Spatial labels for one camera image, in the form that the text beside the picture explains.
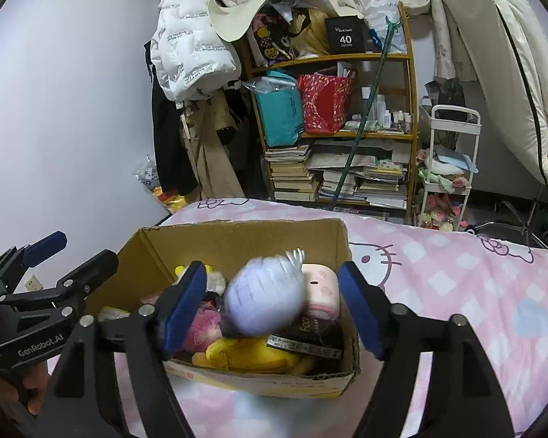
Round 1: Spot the black Face tissue pack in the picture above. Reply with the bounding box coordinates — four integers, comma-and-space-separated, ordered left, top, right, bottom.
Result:
266, 315, 345, 360

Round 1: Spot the white-haired plush doll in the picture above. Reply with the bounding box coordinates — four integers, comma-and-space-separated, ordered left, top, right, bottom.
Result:
221, 248, 307, 338

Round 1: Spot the black and white fluffy plush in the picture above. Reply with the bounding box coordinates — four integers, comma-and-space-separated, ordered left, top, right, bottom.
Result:
172, 261, 227, 301

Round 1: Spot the left hand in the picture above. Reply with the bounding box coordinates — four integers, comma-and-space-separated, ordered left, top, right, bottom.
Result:
0, 362, 50, 416

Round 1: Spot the pink plush toy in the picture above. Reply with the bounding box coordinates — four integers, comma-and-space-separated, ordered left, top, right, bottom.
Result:
183, 301, 222, 353

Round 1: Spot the pink face plush cup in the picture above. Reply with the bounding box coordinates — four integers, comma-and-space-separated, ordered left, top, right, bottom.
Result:
302, 264, 340, 321

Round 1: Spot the yellow plush toy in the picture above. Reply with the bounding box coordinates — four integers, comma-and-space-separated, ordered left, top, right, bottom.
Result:
192, 336, 315, 376

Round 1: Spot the printed cardboard box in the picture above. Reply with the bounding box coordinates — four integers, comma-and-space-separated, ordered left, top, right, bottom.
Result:
86, 219, 359, 399

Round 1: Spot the beige coat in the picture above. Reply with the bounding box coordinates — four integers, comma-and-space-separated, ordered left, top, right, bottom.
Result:
181, 91, 244, 199

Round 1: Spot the stack of books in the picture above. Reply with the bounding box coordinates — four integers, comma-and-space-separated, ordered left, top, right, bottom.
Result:
264, 138, 411, 211

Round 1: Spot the white puffer jacket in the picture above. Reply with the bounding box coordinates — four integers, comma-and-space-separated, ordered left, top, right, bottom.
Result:
150, 0, 241, 104

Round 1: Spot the white rolling cart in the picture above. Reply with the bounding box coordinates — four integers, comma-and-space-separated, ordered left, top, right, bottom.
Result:
415, 104, 482, 231

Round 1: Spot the teal bag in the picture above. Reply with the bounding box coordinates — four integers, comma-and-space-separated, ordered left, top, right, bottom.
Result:
251, 71, 304, 147

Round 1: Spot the wooden bookshelf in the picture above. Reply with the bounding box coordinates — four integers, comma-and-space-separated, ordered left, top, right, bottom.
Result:
243, 5, 418, 218

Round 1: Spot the red patterned bag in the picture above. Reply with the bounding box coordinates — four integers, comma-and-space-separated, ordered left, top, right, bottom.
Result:
298, 73, 353, 135

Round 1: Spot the cream quilt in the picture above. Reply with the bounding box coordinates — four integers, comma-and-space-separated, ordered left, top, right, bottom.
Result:
442, 0, 548, 188

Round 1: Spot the black box labelled 40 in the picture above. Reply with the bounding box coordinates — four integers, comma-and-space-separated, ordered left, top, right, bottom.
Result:
326, 16, 365, 54

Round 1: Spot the wall socket upper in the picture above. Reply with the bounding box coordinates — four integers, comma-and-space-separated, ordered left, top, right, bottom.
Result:
24, 276, 43, 292

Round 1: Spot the green broom handle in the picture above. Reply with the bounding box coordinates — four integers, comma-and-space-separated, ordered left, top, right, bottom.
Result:
328, 15, 401, 211

